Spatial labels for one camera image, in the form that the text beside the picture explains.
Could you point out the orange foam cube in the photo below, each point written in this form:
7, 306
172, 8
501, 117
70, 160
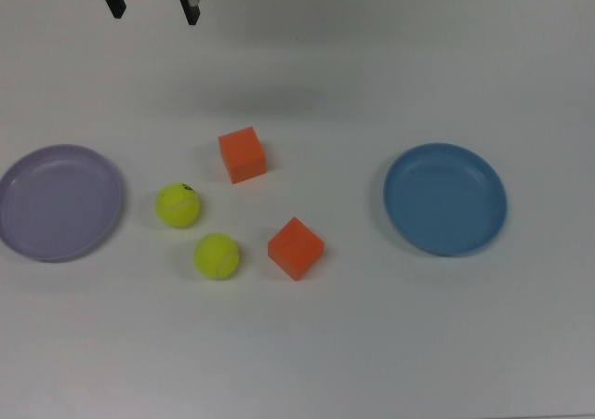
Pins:
295, 249
241, 154

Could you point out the yellow tennis ball black print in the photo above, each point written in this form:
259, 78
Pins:
178, 207

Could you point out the plain yellow tennis ball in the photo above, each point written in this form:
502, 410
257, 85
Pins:
216, 256

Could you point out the purple plate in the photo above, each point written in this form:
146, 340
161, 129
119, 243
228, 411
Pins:
60, 205

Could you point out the blue plate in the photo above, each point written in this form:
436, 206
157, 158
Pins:
445, 200

